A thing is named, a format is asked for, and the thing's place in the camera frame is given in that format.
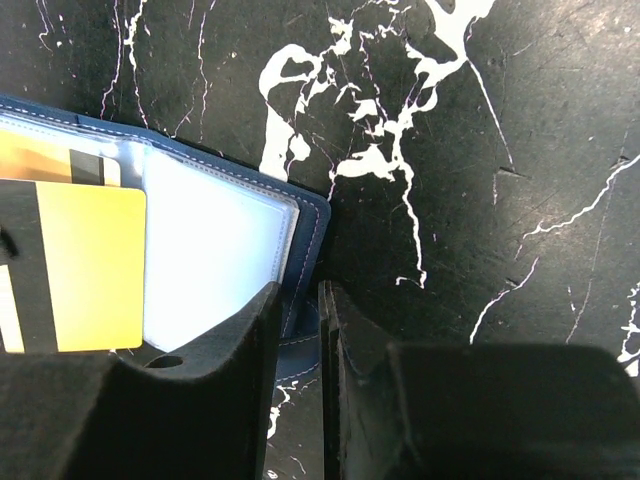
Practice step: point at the blue card holder wallet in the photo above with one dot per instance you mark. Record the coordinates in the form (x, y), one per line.
(216, 232)

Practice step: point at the orange credit card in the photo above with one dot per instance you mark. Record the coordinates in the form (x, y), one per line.
(27, 158)

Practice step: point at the yellow credit card black stripe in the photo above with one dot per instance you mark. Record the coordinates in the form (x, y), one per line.
(72, 267)

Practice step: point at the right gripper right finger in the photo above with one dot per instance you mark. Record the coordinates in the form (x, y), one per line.
(412, 410)

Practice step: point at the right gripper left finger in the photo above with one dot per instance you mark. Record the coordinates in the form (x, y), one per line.
(199, 412)

